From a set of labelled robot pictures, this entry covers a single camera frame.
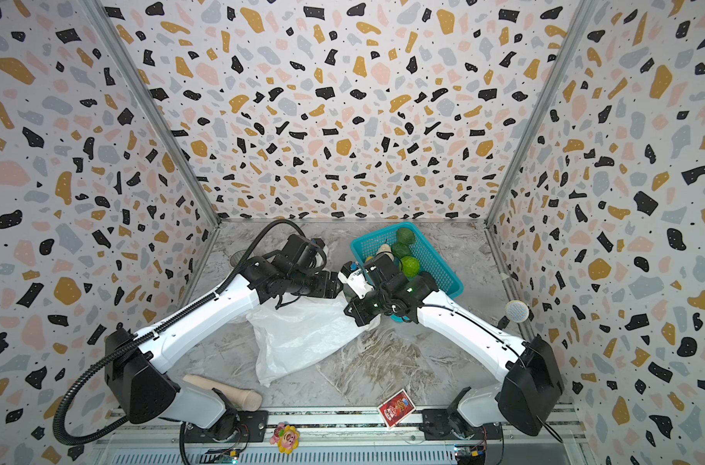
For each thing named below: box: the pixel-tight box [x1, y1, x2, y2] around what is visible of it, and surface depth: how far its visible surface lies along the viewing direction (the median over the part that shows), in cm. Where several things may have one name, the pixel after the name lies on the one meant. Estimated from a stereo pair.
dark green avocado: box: [396, 227, 416, 246], surface depth 108 cm
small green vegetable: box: [391, 242, 412, 260], surface depth 108 cm
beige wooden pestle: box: [182, 374, 263, 412], surface depth 76 cm
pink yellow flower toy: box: [269, 421, 301, 455], surface depth 71 cm
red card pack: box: [376, 388, 417, 430], surface depth 78 cm
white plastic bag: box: [245, 295, 381, 388], surface depth 75 cm
